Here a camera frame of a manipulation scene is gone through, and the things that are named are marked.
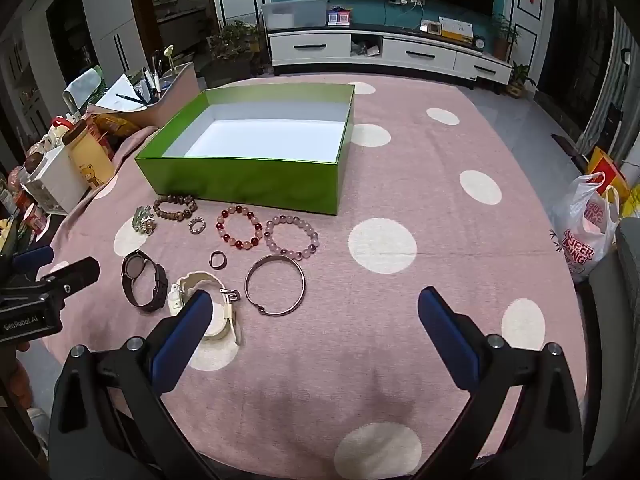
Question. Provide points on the beige desk organizer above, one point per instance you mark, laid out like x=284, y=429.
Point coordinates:
x=180, y=85

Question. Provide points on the small potted floor plant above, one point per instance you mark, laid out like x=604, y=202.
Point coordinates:
x=517, y=80

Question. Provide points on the silver bangle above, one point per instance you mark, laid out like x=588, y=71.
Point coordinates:
x=248, y=285

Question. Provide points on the green and white bag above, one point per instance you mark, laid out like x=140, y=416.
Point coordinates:
x=82, y=87

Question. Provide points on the tall potted plant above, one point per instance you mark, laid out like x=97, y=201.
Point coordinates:
x=502, y=35

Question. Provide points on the clear plastic storage bin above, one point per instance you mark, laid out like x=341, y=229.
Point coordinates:
x=295, y=15

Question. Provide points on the person's left hand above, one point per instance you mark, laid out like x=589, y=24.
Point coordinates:
x=14, y=380

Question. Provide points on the yellow and red paper bag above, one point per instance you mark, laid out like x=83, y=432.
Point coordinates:
x=607, y=167

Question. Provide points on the small red sign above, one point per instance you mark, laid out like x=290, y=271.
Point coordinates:
x=345, y=17

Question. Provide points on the small white desk display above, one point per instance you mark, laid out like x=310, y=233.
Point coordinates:
x=430, y=27

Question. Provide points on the small black alarm clock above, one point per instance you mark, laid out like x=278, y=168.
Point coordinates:
x=479, y=43

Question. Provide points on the white television cabinet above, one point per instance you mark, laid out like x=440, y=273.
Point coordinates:
x=310, y=45

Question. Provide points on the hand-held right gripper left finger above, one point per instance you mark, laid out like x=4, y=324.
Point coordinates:
x=180, y=340

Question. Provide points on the green cardboard box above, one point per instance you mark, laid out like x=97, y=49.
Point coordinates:
x=250, y=185

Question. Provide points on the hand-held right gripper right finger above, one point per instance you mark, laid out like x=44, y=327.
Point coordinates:
x=445, y=330

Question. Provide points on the bushy potted plants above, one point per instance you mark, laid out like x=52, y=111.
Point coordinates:
x=232, y=45

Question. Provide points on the white plastic shopping bag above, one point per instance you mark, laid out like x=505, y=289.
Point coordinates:
x=582, y=230

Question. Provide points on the white plastic container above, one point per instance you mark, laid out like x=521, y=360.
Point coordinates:
x=57, y=185

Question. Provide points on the yellow and white box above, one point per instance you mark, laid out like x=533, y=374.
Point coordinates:
x=456, y=32

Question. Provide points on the pink polka dot tablecloth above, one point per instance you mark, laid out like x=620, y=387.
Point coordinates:
x=400, y=200

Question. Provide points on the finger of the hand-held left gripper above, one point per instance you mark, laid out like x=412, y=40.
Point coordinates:
x=75, y=272
x=32, y=258

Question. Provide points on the orange snack packet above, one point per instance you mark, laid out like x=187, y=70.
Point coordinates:
x=115, y=124

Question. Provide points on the yellow bottle with brown lid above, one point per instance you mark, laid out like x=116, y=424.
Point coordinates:
x=92, y=160

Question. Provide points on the white power strip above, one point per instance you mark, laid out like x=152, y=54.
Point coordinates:
x=411, y=0

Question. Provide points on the white paper sheet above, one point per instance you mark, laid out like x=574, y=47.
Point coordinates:
x=117, y=95

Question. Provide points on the cream wristwatch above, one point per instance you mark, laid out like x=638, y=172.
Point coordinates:
x=220, y=325

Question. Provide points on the black wristwatch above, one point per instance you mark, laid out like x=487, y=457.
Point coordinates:
x=160, y=285

